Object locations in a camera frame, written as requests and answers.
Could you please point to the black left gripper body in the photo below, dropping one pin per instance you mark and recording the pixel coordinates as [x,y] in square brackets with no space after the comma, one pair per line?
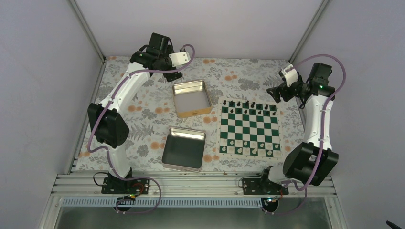
[168,77]

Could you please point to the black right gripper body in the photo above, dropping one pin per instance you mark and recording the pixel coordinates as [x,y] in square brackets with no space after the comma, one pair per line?
[286,96]

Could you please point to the gold metal tin box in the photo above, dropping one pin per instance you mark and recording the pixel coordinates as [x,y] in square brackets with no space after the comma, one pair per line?
[191,99]

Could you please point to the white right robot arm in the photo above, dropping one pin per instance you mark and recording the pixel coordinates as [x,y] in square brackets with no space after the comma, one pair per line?
[313,159]

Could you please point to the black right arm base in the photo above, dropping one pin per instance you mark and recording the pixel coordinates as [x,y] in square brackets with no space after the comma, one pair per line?
[257,186]

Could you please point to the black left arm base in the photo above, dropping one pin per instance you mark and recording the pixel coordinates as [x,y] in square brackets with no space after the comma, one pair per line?
[113,185]

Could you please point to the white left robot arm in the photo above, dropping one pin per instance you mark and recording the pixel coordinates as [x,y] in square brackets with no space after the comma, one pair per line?
[109,130]

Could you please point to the green white chess board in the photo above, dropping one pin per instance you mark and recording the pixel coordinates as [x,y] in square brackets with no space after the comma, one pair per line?
[249,130]

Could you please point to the metal tin lid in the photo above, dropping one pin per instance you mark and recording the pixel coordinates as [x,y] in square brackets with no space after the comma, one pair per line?
[184,149]

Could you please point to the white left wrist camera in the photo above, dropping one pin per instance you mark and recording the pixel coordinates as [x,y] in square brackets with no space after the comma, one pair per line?
[179,58]

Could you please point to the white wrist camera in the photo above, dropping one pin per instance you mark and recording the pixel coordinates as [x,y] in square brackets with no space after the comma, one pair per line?
[289,75]
[179,58]

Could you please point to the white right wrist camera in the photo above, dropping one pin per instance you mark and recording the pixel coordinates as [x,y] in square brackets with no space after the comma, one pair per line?
[289,75]

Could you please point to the front aluminium rail base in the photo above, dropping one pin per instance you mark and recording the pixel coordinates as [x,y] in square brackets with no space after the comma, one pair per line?
[173,184]

